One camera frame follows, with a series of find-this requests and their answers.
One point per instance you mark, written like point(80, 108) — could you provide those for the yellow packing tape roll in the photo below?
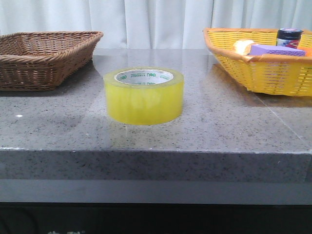
point(144, 95)

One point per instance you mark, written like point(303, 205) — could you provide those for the white curtain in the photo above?
point(151, 24)

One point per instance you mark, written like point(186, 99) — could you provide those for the bread roll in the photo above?
point(243, 46)

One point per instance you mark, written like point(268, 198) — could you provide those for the purple sponge block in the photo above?
point(259, 49)

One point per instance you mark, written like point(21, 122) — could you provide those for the yellow woven plastic basket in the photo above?
point(269, 74)

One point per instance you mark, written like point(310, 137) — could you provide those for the brown wicker basket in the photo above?
point(41, 61)

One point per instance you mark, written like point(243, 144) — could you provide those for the dark jar with label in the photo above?
point(288, 37)

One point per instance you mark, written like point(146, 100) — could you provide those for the orange object in basket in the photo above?
point(307, 50)

